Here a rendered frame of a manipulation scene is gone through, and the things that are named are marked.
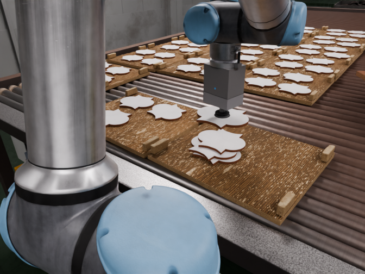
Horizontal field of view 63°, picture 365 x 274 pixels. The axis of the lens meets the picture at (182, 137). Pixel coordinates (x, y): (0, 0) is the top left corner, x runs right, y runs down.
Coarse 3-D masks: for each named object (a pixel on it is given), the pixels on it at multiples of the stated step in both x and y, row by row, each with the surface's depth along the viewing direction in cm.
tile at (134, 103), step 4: (136, 96) 125; (140, 96) 125; (124, 100) 121; (128, 100) 121; (132, 100) 121; (136, 100) 121; (140, 100) 121; (144, 100) 121; (148, 100) 121; (124, 104) 117; (128, 104) 117; (132, 104) 117; (136, 104) 117; (140, 104) 117; (144, 104) 117; (148, 104) 117; (152, 104) 117; (132, 108) 115; (136, 108) 114; (140, 108) 116; (144, 108) 116
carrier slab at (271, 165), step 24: (168, 144) 91; (264, 144) 90; (288, 144) 89; (168, 168) 82; (192, 168) 80; (216, 168) 79; (240, 168) 79; (264, 168) 79; (288, 168) 79; (312, 168) 78; (216, 192) 72; (240, 192) 70; (264, 192) 70; (264, 216) 65
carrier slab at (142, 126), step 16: (128, 96) 127; (144, 96) 127; (128, 112) 113; (144, 112) 112; (192, 112) 112; (112, 128) 101; (128, 128) 101; (144, 128) 101; (160, 128) 100; (176, 128) 100; (192, 128) 102; (128, 144) 91
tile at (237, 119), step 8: (200, 112) 82; (208, 112) 82; (232, 112) 82; (240, 112) 82; (200, 120) 78; (208, 120) 77; (216, 120) 77; (224, 120) 77; (232, 120) 77; (240, 120) 77; (248, 120) 77
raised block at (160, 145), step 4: (160, 140) 88; (164, 140) 88; (152, 144) 86; (156, 144) 86; (160, 144) 86; (164, 144) 88; (152, 148) 85; (156, 148) 86; (160, 148) 87; (164, 148) 88; (152, 152) 86; (156, 152) 86
